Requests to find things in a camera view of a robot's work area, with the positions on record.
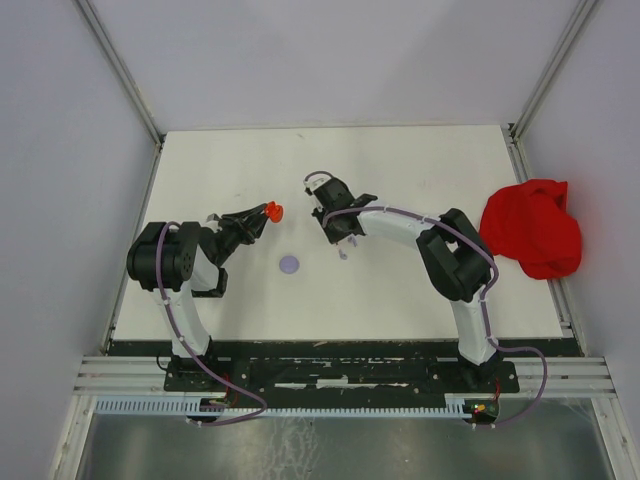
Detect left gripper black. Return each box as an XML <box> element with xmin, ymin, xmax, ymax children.
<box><xmin>214</xmin><ymin>203</ymin><xmax>272</xmax><ymax>266</ymax></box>

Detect orange charging case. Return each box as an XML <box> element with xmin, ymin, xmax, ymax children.
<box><xmin>264</xmin><ymin>201</ymin><xmax>284</xmax><ymax>223</ymax></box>

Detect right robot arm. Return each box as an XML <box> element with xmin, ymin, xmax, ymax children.
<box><xmin>304</xmin><ymin>172</ymin><xmax>499</xmax><ymax>391</ymax></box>

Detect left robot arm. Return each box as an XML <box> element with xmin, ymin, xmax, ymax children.
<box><xmin>126</xmin><ymin>202</ymin><xmax>284</xmax><ymax>390</ymax></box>

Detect purple charging case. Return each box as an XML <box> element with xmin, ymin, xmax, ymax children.
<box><xmin>279</xmin><ymin>255</ymin><xmax>300</xmax><ymax>275</ymax></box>

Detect red cloth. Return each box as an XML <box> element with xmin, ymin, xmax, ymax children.
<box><xmin>480</xmin><ymin>179</ymin><xmax>583</xmax><ymax>280</ymax></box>

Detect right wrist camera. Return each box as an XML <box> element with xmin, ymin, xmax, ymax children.
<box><xmin>303</xmin><ymin>174</ymin><xmax>332</xmax><ymax>195</ymax></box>

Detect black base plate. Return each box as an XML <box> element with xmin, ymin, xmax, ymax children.
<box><xmin>164</xmin><ymin>341</ymin><xmax>520</xmax><ymax>408</ymax></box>

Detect white cable duct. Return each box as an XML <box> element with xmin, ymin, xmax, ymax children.
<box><xmin>93</xmin><ymin>395</ymin><xmax>471</xmax><ymax>419</ymax></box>

